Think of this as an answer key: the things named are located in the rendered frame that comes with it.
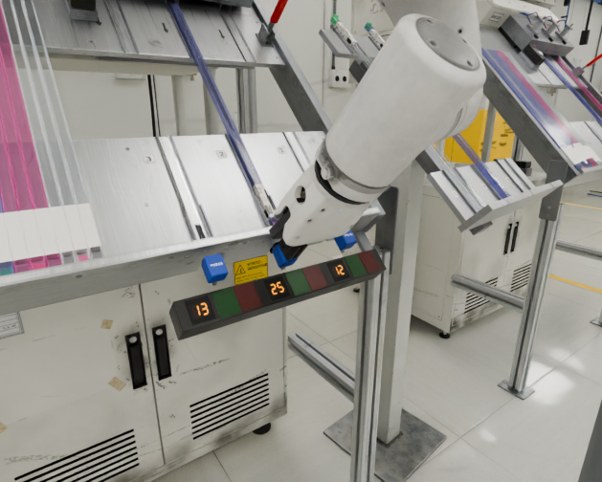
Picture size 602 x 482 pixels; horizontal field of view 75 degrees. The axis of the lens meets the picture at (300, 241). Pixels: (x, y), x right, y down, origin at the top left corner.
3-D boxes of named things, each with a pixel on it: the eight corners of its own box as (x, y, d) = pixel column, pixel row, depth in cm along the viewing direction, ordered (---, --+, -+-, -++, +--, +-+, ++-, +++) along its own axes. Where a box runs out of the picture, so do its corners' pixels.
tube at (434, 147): (329, 20, 83) (332, 15, 82) (334, 21, 83) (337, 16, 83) (480, 214, 68) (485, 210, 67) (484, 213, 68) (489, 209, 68)
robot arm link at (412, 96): (367, 118, 45) (309, 132, 39) (448, 7, 35) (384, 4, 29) (414, 174, 43) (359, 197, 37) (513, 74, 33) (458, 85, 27)
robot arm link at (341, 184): (345, 193, 37) (330, 211, 39) (409, 184, 42) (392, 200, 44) (308, 125, 40) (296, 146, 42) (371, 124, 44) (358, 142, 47)
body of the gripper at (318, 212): (329, 203, 38) (286, 257, 47) (401, 191, 44) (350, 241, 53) (298, 143, 41) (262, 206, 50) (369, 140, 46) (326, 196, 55)
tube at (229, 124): (280, 230, 58) (283, 227, 58) (272, 232, 58) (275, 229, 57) (177, 9, 76) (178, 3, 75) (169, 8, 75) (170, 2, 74)
